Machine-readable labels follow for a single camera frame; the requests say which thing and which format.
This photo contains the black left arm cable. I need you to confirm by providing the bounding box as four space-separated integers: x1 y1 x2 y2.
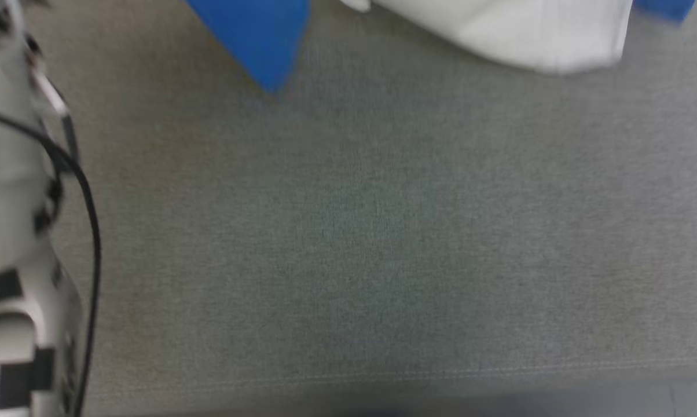
0 107 103 417

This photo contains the grey fabric sofa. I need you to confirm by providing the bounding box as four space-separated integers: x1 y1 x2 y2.
24 0 697 415

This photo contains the blue and white shirt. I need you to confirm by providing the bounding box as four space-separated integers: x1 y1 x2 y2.
185 0 697 94

